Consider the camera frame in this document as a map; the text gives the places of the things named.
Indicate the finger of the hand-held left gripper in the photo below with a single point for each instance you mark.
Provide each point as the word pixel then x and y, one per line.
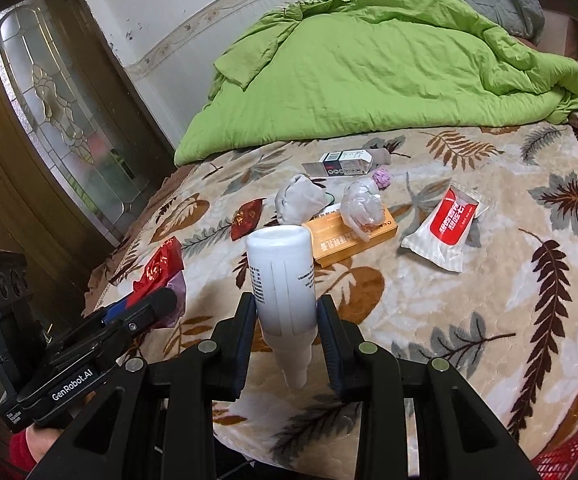
pixel 116 311
pixel 151 310

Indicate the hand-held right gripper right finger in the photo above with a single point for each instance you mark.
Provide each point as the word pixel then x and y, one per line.
pixel 330 347

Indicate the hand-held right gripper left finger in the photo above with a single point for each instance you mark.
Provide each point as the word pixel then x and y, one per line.
pixel 246 342

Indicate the red foil wrapper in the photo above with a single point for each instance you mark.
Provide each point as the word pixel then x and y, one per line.
pixel 159 265

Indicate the white plastic bottle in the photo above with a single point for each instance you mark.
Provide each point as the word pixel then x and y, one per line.
pixel 281 280

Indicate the orange cardboard box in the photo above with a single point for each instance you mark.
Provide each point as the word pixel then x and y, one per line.
pixel 341 246

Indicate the small purple foil ball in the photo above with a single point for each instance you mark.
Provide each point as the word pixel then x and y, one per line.
pixel 382 179

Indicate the person's left forearm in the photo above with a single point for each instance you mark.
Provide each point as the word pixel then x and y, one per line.
pixel 21 452

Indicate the small dark red wrapper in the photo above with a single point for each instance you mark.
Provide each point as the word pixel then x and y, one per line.
pixel 246 217

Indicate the crumpled clear plastic bag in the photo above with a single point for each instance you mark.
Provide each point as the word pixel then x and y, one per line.
pixel 361 207

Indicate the leaf printed blanket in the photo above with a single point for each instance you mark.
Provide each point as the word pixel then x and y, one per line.
pixel 469 310

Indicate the crumpled grey face mask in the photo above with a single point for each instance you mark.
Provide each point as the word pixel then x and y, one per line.
pixel 299 200

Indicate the red and white packet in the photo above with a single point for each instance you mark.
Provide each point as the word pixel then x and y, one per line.
pixel 449 227

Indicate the open grey white carton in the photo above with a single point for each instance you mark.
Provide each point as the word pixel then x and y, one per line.
pixel 349 162

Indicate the red mesh basket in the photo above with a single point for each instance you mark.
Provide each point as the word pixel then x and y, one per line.
pixel 564 455

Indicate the green quilt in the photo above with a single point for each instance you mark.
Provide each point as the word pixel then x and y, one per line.
pixel 369 75

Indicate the brown headboard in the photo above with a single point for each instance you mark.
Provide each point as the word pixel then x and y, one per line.
pixel 561 35

